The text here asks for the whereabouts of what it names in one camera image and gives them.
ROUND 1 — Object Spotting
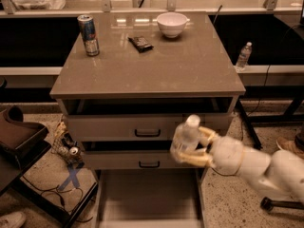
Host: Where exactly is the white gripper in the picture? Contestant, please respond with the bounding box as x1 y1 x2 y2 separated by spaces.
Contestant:
174 126 244 176

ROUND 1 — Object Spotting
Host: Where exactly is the clear plastic water bottle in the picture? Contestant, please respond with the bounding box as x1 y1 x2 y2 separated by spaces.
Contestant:
170 115 200 160

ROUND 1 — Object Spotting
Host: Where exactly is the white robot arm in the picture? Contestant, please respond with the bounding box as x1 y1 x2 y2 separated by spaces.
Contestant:
171 124 304 202

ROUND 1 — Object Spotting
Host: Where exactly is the middle drawer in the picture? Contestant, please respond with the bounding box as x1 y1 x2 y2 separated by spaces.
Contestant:
79 139 219 171

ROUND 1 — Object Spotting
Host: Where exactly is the drawer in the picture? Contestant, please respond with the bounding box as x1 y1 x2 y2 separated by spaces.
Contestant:
92 168 206 228
79 139 219 171
66 97 234 142

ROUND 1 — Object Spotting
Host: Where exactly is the bottom drawer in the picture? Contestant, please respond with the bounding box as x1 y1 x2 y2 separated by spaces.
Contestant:
92 168 206 228

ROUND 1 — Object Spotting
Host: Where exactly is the small background water bottle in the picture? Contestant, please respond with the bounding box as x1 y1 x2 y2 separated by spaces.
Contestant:
236 42 252 71

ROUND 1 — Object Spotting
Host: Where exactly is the grey drawer cabinet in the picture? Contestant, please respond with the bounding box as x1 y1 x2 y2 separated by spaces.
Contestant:
49 10 247 228

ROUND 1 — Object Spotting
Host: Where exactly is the top drawer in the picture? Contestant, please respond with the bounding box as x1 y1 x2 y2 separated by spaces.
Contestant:
66 97 234 142

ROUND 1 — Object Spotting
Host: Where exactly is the tan shoe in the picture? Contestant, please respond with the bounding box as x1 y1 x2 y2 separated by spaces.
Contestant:
276 137 304 159

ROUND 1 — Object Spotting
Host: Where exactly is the black chair leg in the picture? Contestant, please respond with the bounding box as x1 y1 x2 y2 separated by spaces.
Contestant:
260 197 304 212

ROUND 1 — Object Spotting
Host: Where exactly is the black snack packet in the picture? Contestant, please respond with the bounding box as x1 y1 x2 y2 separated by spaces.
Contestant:
128 36 153 53

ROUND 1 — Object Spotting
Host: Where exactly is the white bowl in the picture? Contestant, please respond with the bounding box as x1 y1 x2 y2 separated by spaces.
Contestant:
157 12 188 38

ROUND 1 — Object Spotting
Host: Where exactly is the blue tape cross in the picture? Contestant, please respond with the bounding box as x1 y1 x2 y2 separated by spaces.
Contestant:
58 162 85 191

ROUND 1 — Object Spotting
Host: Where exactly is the blue energy drink can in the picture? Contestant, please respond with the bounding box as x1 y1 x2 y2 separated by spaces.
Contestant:
77 14 100 56

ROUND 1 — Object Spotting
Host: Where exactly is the black side table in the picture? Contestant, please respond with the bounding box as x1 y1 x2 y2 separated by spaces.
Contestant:
0 140 99 228

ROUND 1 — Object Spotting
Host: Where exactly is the white shoe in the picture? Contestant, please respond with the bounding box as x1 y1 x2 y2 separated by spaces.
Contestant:
0 211 27 228

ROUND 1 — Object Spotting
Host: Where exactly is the wire basket with cans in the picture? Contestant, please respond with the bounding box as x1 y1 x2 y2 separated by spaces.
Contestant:
51 121 83 164

